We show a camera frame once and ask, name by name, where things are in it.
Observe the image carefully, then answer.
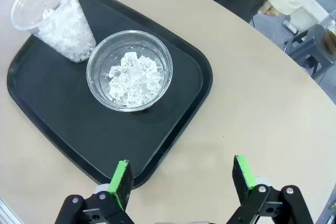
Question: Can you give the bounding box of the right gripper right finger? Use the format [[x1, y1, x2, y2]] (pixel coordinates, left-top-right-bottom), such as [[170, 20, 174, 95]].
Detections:
[[227, 155, 314, 224]]

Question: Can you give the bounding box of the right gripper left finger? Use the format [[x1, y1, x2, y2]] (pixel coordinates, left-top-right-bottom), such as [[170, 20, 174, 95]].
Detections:
[[54, 159, 134, 224]]

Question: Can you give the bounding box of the clear plastic cup crushed ice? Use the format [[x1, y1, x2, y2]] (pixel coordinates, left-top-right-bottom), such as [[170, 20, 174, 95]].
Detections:
[[10, 0, 97, 63]]

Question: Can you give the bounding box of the person's left hand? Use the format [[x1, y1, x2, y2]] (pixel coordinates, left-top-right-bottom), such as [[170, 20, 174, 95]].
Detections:
[[258, 0, 283, 18]]

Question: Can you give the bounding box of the black plastic tray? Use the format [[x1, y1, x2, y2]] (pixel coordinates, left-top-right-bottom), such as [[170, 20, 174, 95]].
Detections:
[[6, 0, 214, 190]]

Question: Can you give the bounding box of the grey plastic stool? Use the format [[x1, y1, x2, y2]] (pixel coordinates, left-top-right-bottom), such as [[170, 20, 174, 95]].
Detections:
[[285, 23, 336, 79]]

